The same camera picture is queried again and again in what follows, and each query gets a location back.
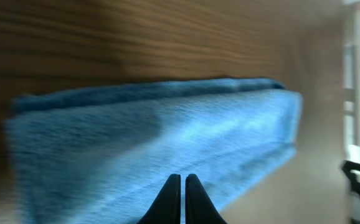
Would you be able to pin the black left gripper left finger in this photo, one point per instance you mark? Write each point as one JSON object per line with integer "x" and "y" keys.
{"x": 166, "y": 208}

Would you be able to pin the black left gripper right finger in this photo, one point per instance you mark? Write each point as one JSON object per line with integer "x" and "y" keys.
{"x": 199, "y": 208}

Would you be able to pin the blue microfiber cloth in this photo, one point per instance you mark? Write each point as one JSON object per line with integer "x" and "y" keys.
{"x": 101, "y": 154}

